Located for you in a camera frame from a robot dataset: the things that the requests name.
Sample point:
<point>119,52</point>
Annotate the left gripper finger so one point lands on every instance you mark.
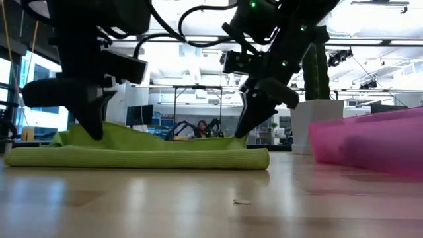
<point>72,94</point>

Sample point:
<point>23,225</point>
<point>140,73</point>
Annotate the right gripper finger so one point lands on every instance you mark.
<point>257,109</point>

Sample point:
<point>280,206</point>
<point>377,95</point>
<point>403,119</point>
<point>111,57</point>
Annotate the green microfiber towel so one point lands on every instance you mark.
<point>148,157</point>

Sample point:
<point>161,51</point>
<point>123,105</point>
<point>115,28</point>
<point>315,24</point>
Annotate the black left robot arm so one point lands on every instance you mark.
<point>125,16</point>

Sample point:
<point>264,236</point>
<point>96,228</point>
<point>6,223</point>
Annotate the black background robot arm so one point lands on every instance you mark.
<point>181,127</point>
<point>216,127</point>

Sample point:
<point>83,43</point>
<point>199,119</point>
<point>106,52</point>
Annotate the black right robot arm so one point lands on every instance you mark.
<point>324,8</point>

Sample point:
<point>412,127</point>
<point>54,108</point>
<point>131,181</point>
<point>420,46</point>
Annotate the pink translucent plastic basket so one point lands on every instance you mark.
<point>370,145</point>

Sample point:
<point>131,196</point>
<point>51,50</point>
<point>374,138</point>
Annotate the black ceiling spotlights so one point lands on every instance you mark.
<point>337,57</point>

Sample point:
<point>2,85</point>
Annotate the person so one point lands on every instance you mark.
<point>201,127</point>

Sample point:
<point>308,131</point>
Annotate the white hexagonal plant pot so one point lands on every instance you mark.
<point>314,129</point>

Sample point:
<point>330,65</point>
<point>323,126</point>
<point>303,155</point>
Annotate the brown cardboard box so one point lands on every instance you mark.
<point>28,134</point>

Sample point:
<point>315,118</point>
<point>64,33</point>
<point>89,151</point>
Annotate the black computer monitor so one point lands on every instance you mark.
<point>140,115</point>

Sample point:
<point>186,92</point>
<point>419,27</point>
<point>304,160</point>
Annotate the small tan chip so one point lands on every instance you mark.
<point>242,201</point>

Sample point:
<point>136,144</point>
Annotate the dark flat screen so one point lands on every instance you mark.
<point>386,109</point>

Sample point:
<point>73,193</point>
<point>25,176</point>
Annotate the black metal table frame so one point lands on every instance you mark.
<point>277,148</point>

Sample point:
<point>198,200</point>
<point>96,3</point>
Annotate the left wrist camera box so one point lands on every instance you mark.
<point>125,67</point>

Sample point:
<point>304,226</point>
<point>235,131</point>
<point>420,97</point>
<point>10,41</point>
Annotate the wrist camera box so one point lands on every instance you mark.
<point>241,63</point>
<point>125,67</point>

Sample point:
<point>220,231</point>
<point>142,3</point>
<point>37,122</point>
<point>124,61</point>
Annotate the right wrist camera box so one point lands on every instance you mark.
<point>241,63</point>

